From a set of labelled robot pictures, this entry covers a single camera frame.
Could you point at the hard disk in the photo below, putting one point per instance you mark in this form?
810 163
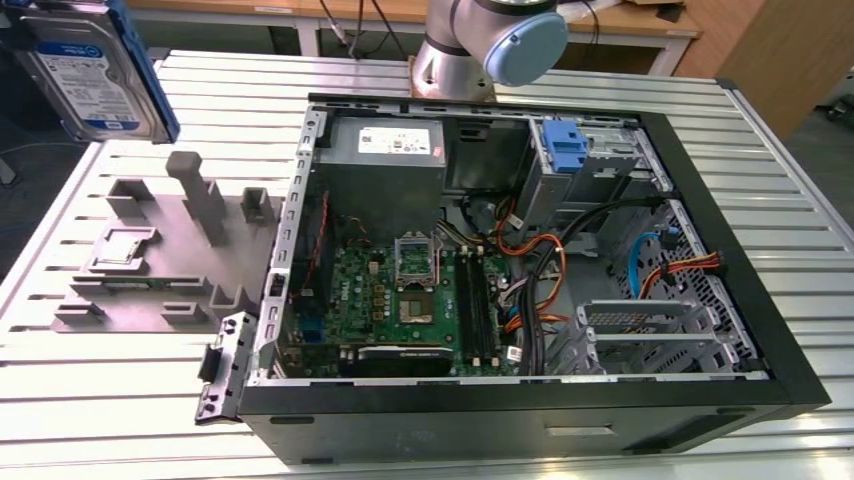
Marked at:
87 75

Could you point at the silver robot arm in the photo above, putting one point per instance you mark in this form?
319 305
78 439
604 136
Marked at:
454 65

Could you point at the grey power supply unit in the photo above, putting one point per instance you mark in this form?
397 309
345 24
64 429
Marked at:
381 190

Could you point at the CPU socket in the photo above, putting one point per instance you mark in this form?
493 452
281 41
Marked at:
419 309

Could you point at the black RAM slot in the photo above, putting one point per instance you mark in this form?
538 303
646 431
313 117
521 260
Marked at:
470 305
487 305

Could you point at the green motherboard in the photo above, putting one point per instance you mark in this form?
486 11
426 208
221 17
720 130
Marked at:
354 300

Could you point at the black graphics card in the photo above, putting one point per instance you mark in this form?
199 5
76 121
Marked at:
401 362

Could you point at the blue expansion slot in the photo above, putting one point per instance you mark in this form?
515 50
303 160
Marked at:
313 330

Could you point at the blue drive latch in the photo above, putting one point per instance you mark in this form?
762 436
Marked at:
563 145

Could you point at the metal optical drive cage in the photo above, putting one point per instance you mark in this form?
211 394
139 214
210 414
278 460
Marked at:
601 185

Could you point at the black PC case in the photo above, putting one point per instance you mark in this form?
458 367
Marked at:
507 405

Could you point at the grey parts rack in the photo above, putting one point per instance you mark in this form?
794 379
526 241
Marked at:
181 270

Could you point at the green RAM stick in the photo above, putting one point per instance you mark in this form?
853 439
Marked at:
143 285

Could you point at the silver CPU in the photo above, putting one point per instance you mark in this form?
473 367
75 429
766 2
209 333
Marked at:
120 250

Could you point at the grey hinged card bracket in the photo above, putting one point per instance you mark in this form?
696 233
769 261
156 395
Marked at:
227 360

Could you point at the wooden desk white frame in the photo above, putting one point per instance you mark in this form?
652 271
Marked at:
641 25

